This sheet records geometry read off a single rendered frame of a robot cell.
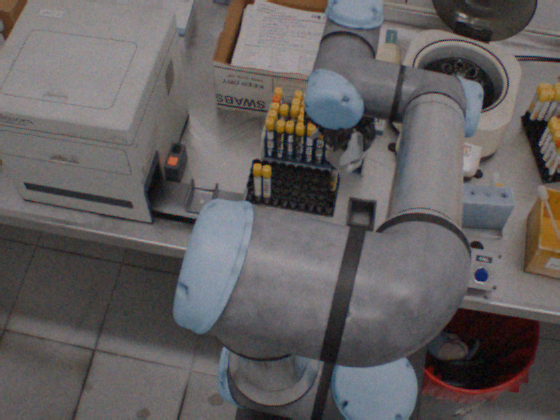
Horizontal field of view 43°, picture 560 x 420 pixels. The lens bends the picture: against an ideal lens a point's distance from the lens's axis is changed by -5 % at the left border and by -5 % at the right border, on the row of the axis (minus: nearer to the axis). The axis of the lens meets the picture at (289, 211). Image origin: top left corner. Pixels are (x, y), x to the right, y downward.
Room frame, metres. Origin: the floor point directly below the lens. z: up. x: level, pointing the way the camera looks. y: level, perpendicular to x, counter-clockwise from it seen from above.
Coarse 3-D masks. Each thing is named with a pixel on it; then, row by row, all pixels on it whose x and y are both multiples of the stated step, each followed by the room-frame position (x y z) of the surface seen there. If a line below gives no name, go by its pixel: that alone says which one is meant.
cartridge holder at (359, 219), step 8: (352, 200) 0.74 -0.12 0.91; (360, 200) 0.74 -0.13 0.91; (368, 200) 0.75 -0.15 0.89; (352, 208) 0.73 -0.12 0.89; (360, 208) 0.73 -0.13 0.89; (368, 208) 0.73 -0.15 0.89; (376, 208) 0.74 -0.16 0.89; (352, 216) 0.72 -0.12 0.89; (360, 216) 0.72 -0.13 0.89; (368, 216) 0.72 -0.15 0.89; (352, 224) 0.69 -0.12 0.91; (360, 224) 0.69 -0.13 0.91; (368, 224) 0.69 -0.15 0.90
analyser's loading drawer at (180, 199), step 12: (156, 180) 0.76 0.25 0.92; (192, 180) 0.75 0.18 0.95; (156, 192) 0.74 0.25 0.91; (168, 192) 0.74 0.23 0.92; (180, 192) 0.74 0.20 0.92; (192, 192) 0.73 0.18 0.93; (204, 192) 0.74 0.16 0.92; (216, 192) 0.73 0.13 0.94; (228, 192) 0.74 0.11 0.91; (156, 204) 0.71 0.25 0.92; (168, 204) 0.71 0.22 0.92; (180, 204) 0.71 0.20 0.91; (192, 204) 0.71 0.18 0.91; (204, 204) 0.71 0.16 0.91; (192, 216) 0.69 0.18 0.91
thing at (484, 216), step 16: (464, 192) 0.73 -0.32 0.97; (480, 192) 0.73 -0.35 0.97; (496, 192) 0.73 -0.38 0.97; (512, 192) 0.73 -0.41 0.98; (464, 208) 0.71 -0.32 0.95; (480, 208) 0.70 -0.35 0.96; (496, 208) 0.70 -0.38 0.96; (512, 208) 0.70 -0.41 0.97; (464, 224) 0.70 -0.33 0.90; (480, 224) 0.70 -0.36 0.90; (496, 224) 0.70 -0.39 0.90
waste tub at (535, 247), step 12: (552, 192) 0.74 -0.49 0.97; (540, 204) 0.71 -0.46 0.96; (552, 204) 0.74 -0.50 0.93; (528, 216) 0.74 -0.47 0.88; (540, 216) 0.68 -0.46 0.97; (528, 228) 0.71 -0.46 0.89; (540, 228) 0.66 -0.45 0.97; (552, 228) 0.71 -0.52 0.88; (528, 240) 0.68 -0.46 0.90; (540, 240) 0.63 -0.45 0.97; (552, 240) 0.68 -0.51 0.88; (528, 252) 0.65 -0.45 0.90; (540, 252) 0.62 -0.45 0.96; (552, 252) 0.61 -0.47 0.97; (528, 264) 0.62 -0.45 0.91; (540, 264) 0.61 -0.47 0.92; (552, 264) 0.61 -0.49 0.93; (552, 276) 0.61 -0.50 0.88
